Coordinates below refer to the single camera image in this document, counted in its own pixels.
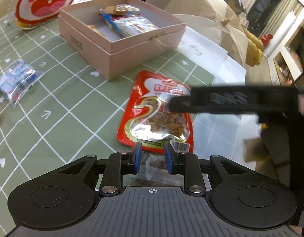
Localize clear bag blue candies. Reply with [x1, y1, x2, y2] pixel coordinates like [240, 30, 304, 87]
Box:
[0, 59, 45, 106]

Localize white red snack packet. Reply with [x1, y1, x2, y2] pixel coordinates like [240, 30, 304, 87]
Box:
[117, 15, 158, 36]

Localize beige paper umbrella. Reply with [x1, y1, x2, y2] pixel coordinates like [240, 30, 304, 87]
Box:
[146, 0, 248, 66]

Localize orange round pastry packet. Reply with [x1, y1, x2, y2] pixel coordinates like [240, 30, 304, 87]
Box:
[99, 4, 140, 16]

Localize blue white snack packet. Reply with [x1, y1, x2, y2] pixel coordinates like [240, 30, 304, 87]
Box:
[101, 14, 130, 38]

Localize green grid tablecloth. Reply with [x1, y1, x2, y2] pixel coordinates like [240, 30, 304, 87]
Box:
[0, 12, 264, 235]

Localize large red snack pouch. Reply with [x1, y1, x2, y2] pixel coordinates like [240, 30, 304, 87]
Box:
[117, 71, 194, 154]

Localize rabbit face plush bag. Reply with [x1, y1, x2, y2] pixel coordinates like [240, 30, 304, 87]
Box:
[11, 0, 73, 29]

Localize clear dark snack packet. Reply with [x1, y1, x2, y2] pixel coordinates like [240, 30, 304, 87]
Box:
[133, 152, 184, 187]

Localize pink cardboard box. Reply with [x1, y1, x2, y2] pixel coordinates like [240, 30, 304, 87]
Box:
[58, 0, 186, 81]

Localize white paper sheet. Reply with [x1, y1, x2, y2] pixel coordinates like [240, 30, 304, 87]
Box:
[176, 27, 246, 86]

